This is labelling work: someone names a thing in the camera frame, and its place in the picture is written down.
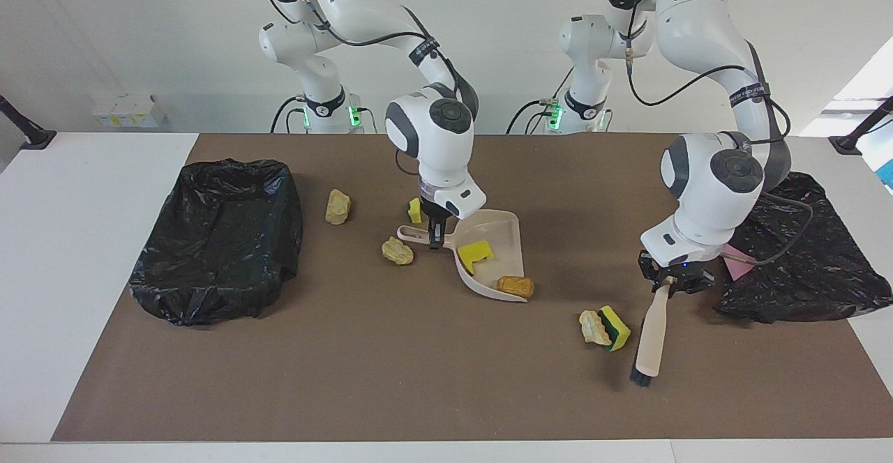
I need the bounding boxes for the black camera stand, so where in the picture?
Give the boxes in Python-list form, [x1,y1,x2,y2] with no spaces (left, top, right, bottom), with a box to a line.
[0,95,57,151]
[829,96,893,155]

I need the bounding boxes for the black bag lined bin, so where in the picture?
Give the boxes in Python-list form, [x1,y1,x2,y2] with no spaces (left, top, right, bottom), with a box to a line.
[129,159,304,326]

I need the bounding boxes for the yellow notched sponge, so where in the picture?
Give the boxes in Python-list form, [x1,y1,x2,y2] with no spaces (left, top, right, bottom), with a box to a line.
[457,240,495,275]

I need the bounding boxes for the beige plastic dustpan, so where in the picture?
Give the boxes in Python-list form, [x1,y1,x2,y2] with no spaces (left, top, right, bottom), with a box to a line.
[396,209,529,303]

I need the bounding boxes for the black bag on pink bin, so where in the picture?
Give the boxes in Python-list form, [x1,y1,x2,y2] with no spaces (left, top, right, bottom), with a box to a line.
[713,172,893,324]

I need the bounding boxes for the yellow green scouring sponge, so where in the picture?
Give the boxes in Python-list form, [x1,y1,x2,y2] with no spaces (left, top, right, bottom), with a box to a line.
[599,305,631,352]

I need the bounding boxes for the white cardboard box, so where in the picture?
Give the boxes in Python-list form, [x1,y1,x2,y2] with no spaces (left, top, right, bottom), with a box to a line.
[91,93,167,129]

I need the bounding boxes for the beige hand brush black bristles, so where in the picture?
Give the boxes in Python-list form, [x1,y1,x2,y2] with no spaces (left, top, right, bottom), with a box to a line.
[630,276,677,387]

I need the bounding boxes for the pale lumpy bread chunk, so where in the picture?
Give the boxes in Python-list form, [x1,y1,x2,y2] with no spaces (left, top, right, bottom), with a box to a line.
[381,236,415,266]

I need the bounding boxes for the pink bin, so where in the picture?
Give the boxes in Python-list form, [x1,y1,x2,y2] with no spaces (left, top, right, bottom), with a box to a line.
[722,243,759,282]

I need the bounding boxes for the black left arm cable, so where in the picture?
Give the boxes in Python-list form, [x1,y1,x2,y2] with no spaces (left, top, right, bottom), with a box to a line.
[606,0,815,267]

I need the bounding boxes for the brown bread roll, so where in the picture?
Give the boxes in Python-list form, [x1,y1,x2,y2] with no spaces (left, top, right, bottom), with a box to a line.
[496,275,535,300]

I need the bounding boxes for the pale elongated bread chunk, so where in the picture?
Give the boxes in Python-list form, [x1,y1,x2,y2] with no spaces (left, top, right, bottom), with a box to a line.
[325,188,352,226]

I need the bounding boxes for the brown table mat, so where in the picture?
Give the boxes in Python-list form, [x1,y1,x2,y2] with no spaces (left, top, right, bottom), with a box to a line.
[52,133,893,443]

